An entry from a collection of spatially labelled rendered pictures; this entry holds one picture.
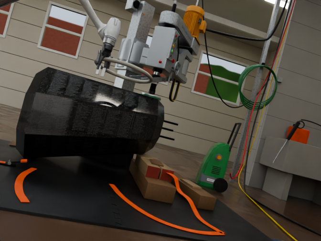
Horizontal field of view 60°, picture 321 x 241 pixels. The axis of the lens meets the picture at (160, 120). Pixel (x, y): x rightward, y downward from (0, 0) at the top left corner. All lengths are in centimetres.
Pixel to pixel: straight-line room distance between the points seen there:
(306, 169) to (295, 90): 137
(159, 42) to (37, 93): 125
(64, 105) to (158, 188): 102
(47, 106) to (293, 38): 407
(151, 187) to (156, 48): 138
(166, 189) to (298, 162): 258
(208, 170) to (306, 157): 162
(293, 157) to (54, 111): 325
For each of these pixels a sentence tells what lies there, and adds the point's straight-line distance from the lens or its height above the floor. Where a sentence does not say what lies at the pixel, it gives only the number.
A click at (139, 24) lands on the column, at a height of 174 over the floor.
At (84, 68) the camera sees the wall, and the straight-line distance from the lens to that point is 892.
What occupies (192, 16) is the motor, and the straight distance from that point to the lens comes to 363.
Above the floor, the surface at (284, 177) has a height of 32.
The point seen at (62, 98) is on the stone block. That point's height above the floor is 61.
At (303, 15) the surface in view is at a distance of 542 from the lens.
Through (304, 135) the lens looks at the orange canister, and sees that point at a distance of 498.
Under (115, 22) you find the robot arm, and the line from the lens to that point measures 218.
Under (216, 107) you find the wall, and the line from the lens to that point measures 944.
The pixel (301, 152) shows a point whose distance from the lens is 442.
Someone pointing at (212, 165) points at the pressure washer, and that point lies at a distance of 342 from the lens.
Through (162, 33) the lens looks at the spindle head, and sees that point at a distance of 289.
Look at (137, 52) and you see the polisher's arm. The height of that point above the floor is 140.
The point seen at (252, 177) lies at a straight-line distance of 483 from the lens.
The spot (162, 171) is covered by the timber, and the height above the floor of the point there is 22.
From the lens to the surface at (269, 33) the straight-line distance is 493.
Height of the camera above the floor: 60
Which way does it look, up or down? 1 degrees up
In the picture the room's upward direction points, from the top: 15 degrees clockwise
